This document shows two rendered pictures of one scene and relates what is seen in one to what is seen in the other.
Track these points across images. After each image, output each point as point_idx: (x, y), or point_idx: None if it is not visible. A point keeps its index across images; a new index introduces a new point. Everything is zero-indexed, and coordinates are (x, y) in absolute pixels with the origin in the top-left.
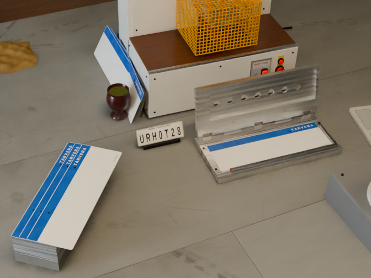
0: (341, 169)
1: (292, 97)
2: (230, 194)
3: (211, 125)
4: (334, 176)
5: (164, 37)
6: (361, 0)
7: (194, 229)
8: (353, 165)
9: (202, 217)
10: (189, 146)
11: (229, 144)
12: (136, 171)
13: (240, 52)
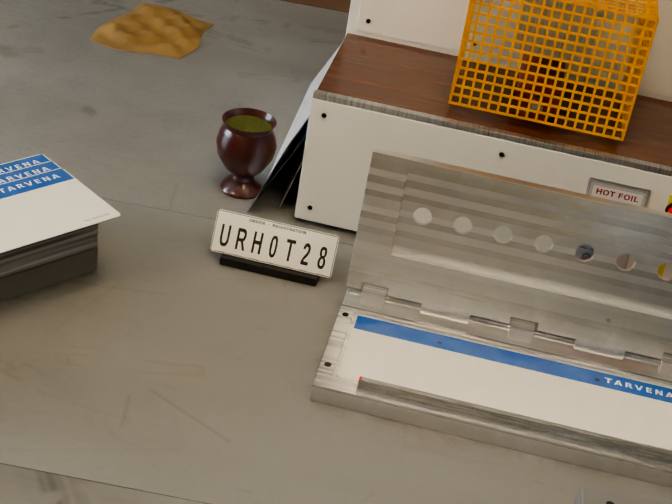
0: (620, 492)
1: (643, 297)
2: (315, 434)
3: (391, 268)
4: (584, 498)
5: (423, 59)
6: None
7: (149, 456)
8: (665, 500)
9: (196, 444)
10: (325, 304)
11: (416, 337)
12: (157, 290)
13: (569, 143)
